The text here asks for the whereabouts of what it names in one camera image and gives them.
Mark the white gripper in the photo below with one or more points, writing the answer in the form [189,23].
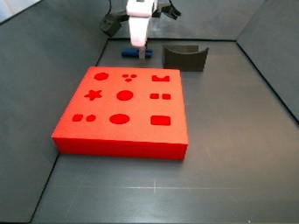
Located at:
[140,11]

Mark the blue square-circle object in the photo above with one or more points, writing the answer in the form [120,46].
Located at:
[132,52]

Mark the dark curved fixture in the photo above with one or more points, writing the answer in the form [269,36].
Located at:
[184,57]

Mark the red shape-sorter block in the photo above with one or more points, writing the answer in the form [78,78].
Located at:
[125,113]

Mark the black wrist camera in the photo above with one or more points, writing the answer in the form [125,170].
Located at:
[170,12]
[110,23]

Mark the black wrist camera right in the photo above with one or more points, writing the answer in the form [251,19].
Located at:
[170,12]

